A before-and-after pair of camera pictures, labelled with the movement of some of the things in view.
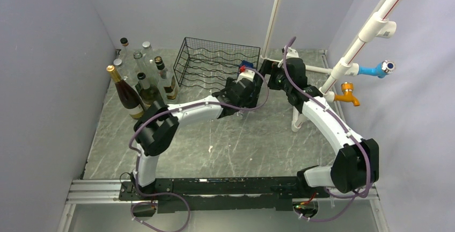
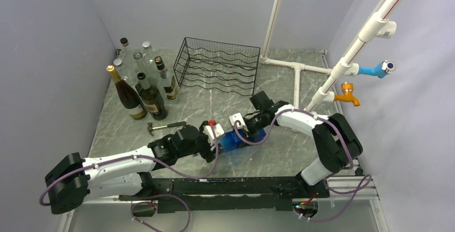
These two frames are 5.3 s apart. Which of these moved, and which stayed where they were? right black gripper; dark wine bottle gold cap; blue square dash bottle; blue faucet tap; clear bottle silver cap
Moved: blue square dash bottle; right black gripper
Stayed: blue faucet tap; clear bottle silver cap; dark wine bottle gold cap
